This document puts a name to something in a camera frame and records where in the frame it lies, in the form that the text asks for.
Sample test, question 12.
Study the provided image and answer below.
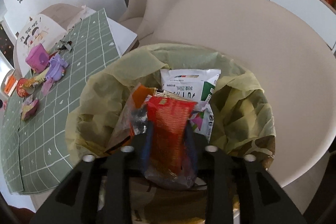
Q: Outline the red packet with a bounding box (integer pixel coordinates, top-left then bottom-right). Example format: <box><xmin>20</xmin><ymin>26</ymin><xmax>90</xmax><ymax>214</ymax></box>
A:
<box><xmin>145</xmin><ymin>96</ymin><xmax>197</xmax><ymax>190</ymax></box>

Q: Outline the pink toy box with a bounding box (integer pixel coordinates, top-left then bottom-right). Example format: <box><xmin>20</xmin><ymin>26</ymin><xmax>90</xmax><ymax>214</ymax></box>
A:
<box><xmin>25</xmin><ymin>43</ymin><xmax>50</xmax><ymax>73</ymax></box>

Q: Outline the green white milk carton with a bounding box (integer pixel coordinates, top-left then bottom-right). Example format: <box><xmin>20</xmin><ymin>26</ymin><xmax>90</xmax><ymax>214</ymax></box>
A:
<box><xmin>160</xmin><ymin>69</ymin><xmax>221</xmax><ymax>140</ymax></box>

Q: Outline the pink long wrapper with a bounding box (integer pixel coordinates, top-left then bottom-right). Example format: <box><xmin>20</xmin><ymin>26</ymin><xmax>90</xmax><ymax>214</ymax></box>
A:
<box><xmin>21</xmin><ymin>98</ymin><xmax>39</xmax><ymax>121</ymax></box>

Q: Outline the purple toy pot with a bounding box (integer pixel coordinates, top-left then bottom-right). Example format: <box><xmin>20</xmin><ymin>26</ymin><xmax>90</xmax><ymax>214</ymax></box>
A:
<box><xmin>46</xmin><ymin>53</ymin><xmax>69</xmax><ymax>82</ymax></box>

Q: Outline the far beige chair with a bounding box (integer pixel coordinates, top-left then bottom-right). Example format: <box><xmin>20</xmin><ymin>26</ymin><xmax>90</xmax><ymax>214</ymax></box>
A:
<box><xmin>118</xmin><ymin>0</ymin><xmax>147</xmax><ymax>32</ymax></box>

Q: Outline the beige chair with bin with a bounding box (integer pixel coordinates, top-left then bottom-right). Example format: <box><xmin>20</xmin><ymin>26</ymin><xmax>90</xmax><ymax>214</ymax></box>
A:
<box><xmin>146</xmin><ymin>0</ymin><xmax>335</xmax><ymax>186</ymax></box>

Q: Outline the orange tissue box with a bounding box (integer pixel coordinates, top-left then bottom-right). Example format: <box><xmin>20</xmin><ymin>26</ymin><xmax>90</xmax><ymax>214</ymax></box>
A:
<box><xmin>4</xmin><ymin>74</ymin><xmax>18</xmax><ymax>97</ymax></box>

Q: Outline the green checkered tablecloth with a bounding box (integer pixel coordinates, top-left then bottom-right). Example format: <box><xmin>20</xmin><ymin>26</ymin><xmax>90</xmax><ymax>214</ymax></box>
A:
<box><xmin>1</xmin><ymin>9</ymin><xmax>119</xmax><ymax>194</ymax></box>

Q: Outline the black grey wrapper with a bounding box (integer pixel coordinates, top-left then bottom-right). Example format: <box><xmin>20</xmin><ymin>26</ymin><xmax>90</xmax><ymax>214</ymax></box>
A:
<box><xmin>56</xmin><ymin>40</ymin><xmax>72</xmax><ymax>52</ymax></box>

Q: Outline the white food cover tent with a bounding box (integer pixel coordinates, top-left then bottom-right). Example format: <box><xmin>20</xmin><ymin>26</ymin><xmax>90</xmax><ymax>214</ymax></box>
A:
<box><xmin>14</xmin><ymin>3</ymin><xmax>86</xmax><ymax>76</ymax></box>

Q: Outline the red paper cup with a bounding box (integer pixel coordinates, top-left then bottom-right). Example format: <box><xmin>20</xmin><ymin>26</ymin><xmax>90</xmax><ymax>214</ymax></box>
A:
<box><xmin>16</xmin><ymin>78</ymin><xmax>35</xmax><ymax>98</ymax></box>

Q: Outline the gold snack wrapper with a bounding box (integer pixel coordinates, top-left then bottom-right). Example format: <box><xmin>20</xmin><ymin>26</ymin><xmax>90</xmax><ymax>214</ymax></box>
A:
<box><xmin>23</xmin><ymin>67</ymin><xmax>50</xmax><ymax>89</ymax></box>

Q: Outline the yellow trash bag bin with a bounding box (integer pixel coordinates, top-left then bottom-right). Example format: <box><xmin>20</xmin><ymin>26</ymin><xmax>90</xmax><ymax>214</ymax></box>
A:
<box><xmin>65</xmin><ymin>44</ymin><xmax>276</xmax><ymax>169</ymax></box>

